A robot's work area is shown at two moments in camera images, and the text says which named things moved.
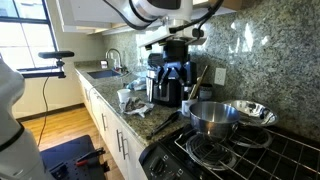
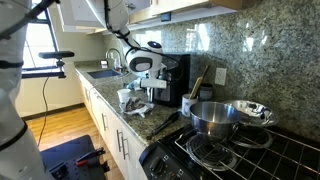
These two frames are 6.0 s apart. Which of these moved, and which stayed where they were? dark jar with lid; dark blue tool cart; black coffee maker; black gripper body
Moved: black gripper body
Stayed: dark blue tool cart; black coffee maker; dark jar with lid
